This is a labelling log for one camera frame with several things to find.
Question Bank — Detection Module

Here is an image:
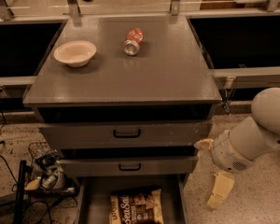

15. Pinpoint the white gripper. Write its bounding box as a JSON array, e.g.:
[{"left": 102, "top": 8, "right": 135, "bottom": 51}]
[{"left": 194, "top": 130, "right": 255, "bottom": 210}]

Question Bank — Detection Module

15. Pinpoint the brown sea salt chip bag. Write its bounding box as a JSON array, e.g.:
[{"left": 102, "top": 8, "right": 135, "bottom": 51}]
[{"left": 109, "top": 189, "right": 164, "bottom": 224}]

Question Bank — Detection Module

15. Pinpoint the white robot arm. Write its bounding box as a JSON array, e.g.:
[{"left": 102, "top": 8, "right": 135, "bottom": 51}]
[{"left": 194, "top": 88, "right": 280, "bottom": 210}]

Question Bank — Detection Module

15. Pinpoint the grey middle drawer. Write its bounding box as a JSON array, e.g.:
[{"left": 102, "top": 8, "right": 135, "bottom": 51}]
[{"left": 61, "top": 156, "right": 198, "bottom": 177}]

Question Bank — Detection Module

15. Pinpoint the grey top drawer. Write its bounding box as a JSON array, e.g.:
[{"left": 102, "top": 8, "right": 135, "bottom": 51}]
[{"left": 40, "top": 121, "right": 212, "bottom": 149}]

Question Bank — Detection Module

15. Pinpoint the grey drawer cabinet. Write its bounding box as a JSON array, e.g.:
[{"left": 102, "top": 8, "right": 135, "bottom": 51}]
[{"left": 22, "top": 14, "right": 223, "bottom": 182}]

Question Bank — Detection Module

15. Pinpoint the grey open bottom drawer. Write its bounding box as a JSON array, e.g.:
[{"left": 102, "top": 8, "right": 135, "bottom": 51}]
[{"left": 76, "top": 175, "right": 189, "bottom": 224}]

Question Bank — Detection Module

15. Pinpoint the red soda can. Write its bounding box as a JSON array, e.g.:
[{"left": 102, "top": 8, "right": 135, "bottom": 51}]
[{"left": 123, "top": 28, "right": 144, "bottom": 56}]

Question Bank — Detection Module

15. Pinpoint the white paper bowl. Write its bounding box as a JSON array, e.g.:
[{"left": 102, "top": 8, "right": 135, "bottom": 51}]
[{"left": 54, "top": 40, "right": 97, "bottom": 67}]

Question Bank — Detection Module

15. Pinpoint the black pole stand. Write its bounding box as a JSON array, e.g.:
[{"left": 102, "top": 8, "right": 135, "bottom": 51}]
[{"left": 13, "top": 160, "right": 26, "bottom": 224}]

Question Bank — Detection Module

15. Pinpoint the wire basket with items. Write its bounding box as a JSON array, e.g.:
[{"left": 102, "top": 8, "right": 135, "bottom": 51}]
[{"left": 24, "top": 142, "right": 77, "bottom": 196}]

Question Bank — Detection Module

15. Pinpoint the black cable on floor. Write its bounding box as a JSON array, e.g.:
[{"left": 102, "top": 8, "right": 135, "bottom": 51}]
[{"left": 0, "top": 109, "right": 20, "bottom": 185}]

